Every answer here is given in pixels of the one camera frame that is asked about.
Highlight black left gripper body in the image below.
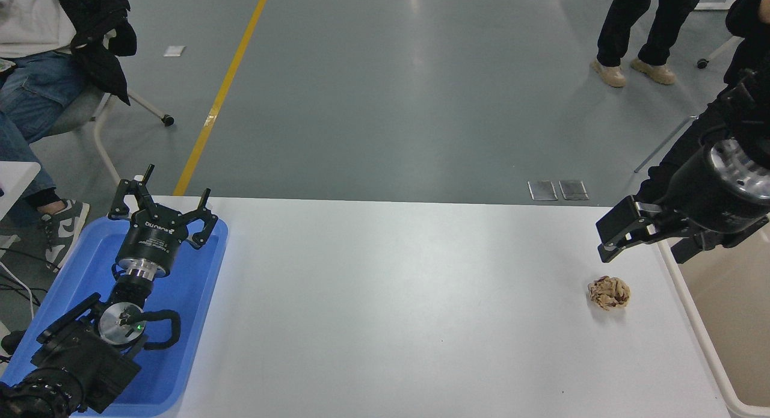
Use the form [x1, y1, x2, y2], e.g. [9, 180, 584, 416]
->
[115, 205, 188, 267]

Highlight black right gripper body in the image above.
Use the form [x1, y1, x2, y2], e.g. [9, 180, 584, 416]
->
[656, 145, 770, 233]

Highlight tan paper ball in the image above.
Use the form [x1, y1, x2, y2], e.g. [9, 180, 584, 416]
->
[588, 276, 631, 311]

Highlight thin grey metal rod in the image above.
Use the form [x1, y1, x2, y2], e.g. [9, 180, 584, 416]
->
[634, 115, 699, 174]

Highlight blue plastic tray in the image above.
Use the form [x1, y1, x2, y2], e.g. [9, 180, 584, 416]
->
[0, 217, 229, 417]

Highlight white swivel chair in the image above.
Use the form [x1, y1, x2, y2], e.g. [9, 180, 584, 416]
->
[30, 33, 176, 187]

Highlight large pale bin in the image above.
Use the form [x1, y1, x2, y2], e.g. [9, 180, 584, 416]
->
[657, 217, 770, 418]

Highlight small white table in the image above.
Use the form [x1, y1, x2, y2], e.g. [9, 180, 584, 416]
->
[0, 161, 42, 221]

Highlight white wheeled chair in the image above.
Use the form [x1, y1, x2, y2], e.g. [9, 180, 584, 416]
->
[695, 0, 760, 70]

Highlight seated person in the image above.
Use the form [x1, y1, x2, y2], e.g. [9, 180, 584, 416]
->
[0, 0, 91, 273]

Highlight black jacket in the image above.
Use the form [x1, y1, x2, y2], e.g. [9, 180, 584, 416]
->
[47, 0, 138, 106]

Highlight small black object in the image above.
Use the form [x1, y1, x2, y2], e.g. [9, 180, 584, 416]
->
[0, 330, 28, 356]

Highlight person beside the bin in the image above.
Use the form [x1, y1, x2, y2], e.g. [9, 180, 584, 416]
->
[635, 0, 770, 205]

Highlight person in beige shoes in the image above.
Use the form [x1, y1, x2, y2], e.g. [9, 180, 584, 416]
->
[591, 0, 704, 88]

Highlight floor cables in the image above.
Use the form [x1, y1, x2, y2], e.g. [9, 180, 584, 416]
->
[0, 247, 50, 322]

